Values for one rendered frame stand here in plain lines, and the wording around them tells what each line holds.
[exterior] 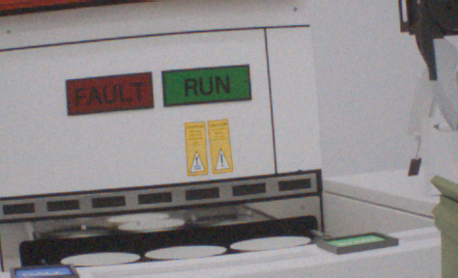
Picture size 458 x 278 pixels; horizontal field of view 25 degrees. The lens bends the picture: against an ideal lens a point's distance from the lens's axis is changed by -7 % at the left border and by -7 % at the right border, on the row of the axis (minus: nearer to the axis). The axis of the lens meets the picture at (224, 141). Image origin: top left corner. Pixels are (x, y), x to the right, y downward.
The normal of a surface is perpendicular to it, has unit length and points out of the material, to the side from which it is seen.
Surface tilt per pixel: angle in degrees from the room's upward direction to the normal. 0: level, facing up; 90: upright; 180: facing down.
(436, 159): 90
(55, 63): 90
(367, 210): 90
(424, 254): 90
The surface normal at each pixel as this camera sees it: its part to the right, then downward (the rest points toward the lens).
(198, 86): 0.22, 0.04
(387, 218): -0.97, 0.08
